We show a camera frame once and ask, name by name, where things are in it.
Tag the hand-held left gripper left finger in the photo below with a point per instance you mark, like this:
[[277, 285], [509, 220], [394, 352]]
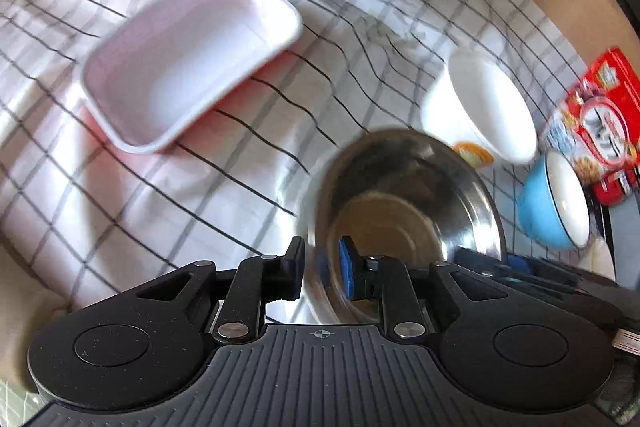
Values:
[[296, 269]]

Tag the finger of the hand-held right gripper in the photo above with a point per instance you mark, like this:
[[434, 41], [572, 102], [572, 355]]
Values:
[[540, 272]]

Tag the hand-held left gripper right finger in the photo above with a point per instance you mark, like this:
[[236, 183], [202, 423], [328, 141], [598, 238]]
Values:
[[347, 269]]

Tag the blue bowl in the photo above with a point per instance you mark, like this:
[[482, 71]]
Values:
[[540, 217]]

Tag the stainless steel bowl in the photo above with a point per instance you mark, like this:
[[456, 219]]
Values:
[[400, 187]]

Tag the white bowl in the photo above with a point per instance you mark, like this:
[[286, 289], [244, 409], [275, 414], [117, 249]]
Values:
[[487, 102]]

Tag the cereal bag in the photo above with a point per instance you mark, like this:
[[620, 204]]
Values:
[[600, 117]]

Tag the checked tablecloth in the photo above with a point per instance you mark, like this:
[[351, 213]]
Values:
[[350, 57]]

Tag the white rectangular tray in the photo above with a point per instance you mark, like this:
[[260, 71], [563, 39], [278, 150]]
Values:
[[195, 62]]

